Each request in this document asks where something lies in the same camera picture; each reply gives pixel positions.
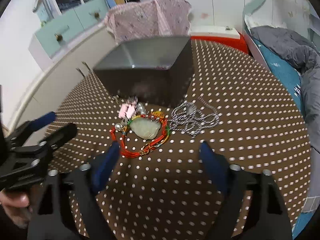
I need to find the pink pearl charm bracelet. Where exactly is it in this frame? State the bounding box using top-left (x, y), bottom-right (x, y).
top-left (114, 96), bottom-right (147, 132)

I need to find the red cord jade pendant necklace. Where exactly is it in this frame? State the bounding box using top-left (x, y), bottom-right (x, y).
top-left (109, 112), bottom-right (171, 158)

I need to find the silver bead chain necklace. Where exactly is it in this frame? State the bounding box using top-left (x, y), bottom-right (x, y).
top-left (167, 97), bottom-right (221, 138)

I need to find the grey metal jewelry box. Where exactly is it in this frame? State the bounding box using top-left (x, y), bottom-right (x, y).
top-left (93, 36), bottom-right (194, 107)

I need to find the left hand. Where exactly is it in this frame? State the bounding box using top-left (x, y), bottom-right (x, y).
top-left (1, 190), bottom-right (33, 229)

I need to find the beige curved cabinet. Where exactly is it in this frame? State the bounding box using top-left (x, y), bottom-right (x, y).
top-left (7, 23), bottom-right (116, 132)

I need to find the small gold earring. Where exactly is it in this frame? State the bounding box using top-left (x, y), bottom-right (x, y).
top-left (113, 95), bottom-right (119, 104)

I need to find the brown polka dot tablecloth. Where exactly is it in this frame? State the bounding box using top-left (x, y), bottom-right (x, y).
top-left (45, 40), bottom-right (311, 239)

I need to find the mint drawer unit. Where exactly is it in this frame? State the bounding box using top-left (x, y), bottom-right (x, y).
top-left (29, 0), bottom-right (108, 69)

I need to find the teal bed sheet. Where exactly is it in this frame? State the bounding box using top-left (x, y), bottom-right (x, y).
top-left (250, 32), bottom-right (319, 239)

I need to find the pink checkered bear cloth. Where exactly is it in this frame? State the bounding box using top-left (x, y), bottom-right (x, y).
top-left (104, 0), bottom-right (191, 44)

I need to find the grey duvet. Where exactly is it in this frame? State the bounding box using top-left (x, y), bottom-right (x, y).
top-left (251, 25), bottom-right (319, 152)

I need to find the red white storage box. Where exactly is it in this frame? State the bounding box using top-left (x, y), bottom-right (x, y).
top-left (189, 25), bottom-right (249, 54)

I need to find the mint bunk bed frame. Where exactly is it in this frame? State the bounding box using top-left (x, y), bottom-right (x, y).
top-left (242, 0), bottom-right (319, 46)

